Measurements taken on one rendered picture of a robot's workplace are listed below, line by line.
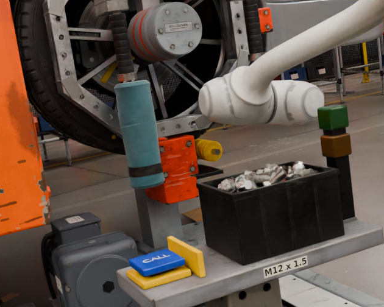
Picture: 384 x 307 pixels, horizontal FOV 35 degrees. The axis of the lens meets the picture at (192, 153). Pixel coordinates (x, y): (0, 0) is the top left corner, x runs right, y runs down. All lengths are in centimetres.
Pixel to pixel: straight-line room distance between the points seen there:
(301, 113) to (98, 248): 55
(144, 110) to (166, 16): 23
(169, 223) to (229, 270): 90
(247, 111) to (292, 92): 12
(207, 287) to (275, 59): 56
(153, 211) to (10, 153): 79
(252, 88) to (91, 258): 50
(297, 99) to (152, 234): 66
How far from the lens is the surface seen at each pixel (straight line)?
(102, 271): 136
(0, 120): 112
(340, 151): 111
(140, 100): 149
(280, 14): 195
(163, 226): 185
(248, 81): 134
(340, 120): 111
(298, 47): 129
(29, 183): 113
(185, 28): 152
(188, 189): 168
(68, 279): 136
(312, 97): 143
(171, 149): 165
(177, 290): 93
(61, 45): 157
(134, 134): 149
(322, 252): 104
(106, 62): 171
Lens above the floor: 78
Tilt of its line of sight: 9 degrees down
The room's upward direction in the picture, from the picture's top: 8 degrees counter-clockwise
